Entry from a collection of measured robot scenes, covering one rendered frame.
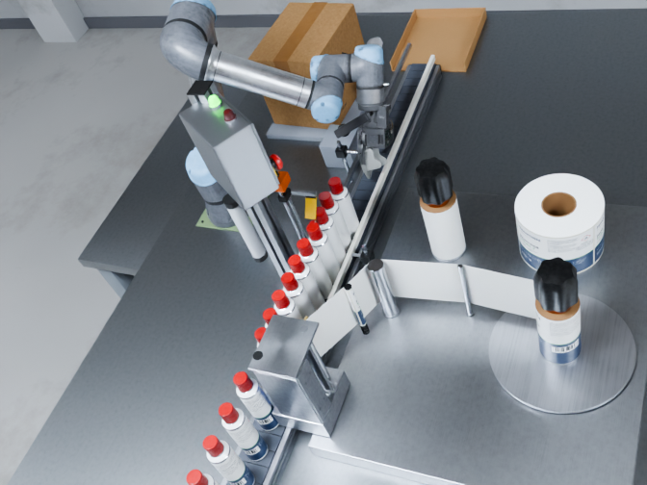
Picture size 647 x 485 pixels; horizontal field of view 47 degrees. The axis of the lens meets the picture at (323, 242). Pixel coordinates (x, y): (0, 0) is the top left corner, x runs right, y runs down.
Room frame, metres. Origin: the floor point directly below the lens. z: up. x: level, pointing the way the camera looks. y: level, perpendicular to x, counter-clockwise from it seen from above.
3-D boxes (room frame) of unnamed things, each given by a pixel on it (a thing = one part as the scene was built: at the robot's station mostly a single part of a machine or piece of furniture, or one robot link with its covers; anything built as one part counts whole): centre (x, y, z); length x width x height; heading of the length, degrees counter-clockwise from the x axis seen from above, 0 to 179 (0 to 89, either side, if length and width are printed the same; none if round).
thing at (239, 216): (1.25, 0.15, 1.18); 0.04 x 0.04 x 0.21
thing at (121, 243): (1.87, 0.11, 0.81); 0.90 x 0.90 x 0.04; 51
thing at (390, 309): (1.10, -0.09, 0.97); 0.05 x 0.05 x 0.19
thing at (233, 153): (1.29, 0.11, 1.38); 0.17 x 0.10 x 0.19; 17
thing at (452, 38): (2.11, -0.64, 0.85); 0.30 x 0.26 x 0.04; 142
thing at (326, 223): (1.31, -0.02, 0.98); 0.05 x 0.05 x 0.20
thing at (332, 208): (1.36, -0.05, 0.98); 0.05 x 0.05 x 0.20
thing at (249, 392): (0.94, 0.28, 0.98); 0.05 x 0.05 x 0.20
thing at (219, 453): (0.82, 0.37, 0.98); 0.05 x 0.05 x 0.20
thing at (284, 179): (1.35, 0.02, 1.04); 0.10 x 0.04 x 0.33; 52
